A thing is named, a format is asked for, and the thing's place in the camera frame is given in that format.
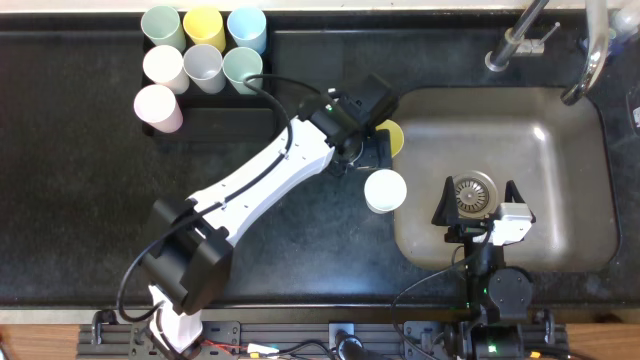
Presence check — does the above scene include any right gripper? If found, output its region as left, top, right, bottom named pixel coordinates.
left=431, top=175, right=527, bottom=245

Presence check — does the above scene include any white cup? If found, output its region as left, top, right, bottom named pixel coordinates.
left=142, top=44, right=191, bottom=95
left=363, top=168, right=409, bottom=215

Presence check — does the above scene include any yellow cup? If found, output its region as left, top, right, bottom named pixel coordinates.
left=375, top=118, right=405, bottom=159
left=182, top=5, right=227, bottom=54

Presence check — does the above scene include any pink cup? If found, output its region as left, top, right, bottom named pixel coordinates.
left=132, top=83, right=185, bottom=134

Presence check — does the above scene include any steel sink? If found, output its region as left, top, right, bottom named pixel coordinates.
left=392, top=87, right=621, bottom=274

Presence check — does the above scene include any steel tap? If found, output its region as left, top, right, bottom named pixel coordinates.
left=483, top=0, right=614, bottom=107

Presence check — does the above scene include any blue soap bottle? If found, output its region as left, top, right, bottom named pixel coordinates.
left=607, top=4, right=640, bottom=56

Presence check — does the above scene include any black tray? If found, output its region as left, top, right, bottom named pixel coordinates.
left=141, top=29, right=276, bottom=144

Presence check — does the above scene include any green cup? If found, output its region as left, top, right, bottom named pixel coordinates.
left=222, top=46, right=265, bottom=96
left=140, top=4, right=187, bottom=53

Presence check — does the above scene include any blue cup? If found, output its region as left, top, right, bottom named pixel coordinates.
left=226, top=6, right=268, bottom=55

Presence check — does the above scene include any grey cup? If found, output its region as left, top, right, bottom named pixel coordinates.
left=182, top=43, right=227, bottom=95

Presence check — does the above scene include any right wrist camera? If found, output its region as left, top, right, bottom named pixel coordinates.
left=492, top=202, right=537, bottom=247

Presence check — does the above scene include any mounting rail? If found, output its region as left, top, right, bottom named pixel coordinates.
left=77, top=309, right=571, bottom=360

